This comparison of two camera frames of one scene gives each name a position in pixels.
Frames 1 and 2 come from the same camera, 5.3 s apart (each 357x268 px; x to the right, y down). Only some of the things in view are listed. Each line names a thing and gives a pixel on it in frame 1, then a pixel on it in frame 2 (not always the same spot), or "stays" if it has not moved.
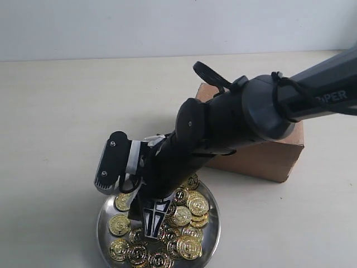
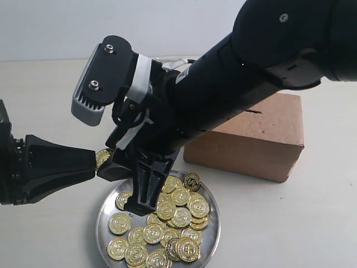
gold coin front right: x=189 y=248 stays
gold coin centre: x=181 y=215 stays
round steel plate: x=159 y=224 stays
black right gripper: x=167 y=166 to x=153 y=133
